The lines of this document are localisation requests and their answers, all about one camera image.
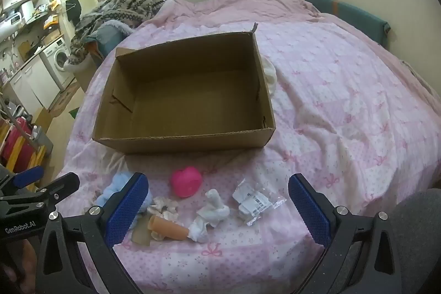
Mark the brown card piece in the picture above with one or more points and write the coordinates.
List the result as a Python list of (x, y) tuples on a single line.
[(141, 236)]

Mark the person's grey trouser leg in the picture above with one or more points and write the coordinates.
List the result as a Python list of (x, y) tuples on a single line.
[(417, 239)]

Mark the teal cushion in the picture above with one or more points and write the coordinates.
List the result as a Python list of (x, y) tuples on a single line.
[(355, 18)]

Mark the clear plastic packet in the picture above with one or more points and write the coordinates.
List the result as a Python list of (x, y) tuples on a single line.
[(251, 201)]

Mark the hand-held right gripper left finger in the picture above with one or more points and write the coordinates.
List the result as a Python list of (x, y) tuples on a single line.
[(125, 211)]

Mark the blue fleece lined garment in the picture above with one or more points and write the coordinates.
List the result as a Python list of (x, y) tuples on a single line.
[(110, 35)]

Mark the white microwave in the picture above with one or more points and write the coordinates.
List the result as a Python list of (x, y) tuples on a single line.
[(12, 20)]

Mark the tan soft tube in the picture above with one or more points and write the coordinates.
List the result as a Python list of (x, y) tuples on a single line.
[(168, 227)]

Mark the brown cardboard box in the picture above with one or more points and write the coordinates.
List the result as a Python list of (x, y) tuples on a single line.
[(193, 101)]

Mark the cream scrunchie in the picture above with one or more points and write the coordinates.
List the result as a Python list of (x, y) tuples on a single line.
[(165, 208)]

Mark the light blue fluffy scrunchie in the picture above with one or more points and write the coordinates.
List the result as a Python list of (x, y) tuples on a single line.
[(113, 189)]

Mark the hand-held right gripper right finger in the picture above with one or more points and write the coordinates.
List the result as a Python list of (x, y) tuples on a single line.
[(310, 211)]

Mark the grey patterned knit blanket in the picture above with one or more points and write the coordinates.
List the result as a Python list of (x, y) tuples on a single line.
[(127, 4)]

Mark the pink round soft toy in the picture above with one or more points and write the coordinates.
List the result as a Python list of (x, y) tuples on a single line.
[(186, 182)]

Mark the green floor item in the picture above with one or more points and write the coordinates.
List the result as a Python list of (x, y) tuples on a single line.
[(74, 113)]

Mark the tall cardboard box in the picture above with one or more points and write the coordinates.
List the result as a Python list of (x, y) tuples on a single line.
[(86, 73)]

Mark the white kitchen cabinet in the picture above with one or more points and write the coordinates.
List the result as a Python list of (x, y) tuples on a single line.
[(31, 84)]

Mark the pink bow print bedspread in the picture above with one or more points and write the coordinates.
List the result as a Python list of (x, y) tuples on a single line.
[(344, 108)]

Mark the red and yellow rack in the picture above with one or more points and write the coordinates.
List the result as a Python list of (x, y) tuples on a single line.
[(17, 146)]

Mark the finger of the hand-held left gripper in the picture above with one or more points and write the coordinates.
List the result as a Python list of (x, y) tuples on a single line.
[(63, 184), (27, 176)]

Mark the white washing machine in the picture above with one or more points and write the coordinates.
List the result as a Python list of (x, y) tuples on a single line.
[(58, 59)]

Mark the white knotted cloth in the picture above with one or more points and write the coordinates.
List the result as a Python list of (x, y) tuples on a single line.
[(215, 211)]

